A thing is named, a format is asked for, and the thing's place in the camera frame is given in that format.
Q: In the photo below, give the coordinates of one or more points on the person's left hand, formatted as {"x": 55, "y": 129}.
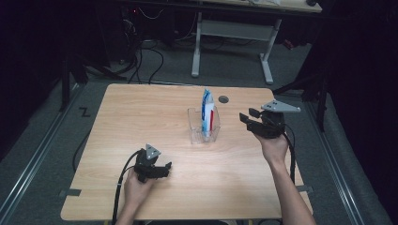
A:
{"x": 136, "y": 189}

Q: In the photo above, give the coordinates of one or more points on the grey tape strip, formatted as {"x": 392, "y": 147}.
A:
{"x": 70, "y": 192}
{"x": 308, "y": 188}

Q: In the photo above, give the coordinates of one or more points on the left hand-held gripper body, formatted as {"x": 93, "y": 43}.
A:
{"x": 147, "y": 158}

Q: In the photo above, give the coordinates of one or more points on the blue white toothpaste tube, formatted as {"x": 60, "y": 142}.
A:
{"x": 207, "y": 109}

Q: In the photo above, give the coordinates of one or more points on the black metal stand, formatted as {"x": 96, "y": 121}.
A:
{"x": 73, "y": 72}
{"x": 313, "y": 84}

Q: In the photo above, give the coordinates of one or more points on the metal floor rail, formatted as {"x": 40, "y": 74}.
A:
{"x": 34, "y": 150}
{"x": 336, "y": 162}

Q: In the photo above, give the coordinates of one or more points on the desk with white metal legs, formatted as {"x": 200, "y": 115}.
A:
{"x": 233, "y": 29}

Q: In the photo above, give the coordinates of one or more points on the dark round table grommet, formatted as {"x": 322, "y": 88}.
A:
{"x": 223, "y": 99}

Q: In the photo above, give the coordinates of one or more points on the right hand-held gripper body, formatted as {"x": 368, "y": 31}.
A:
{"x": 272, "y": 123}

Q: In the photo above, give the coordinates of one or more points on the clear plastic box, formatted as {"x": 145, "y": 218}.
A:
{"x": 197, "y": 129}

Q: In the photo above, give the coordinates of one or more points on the person's right hand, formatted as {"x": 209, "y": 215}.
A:
{"x": 274, "y": 149}

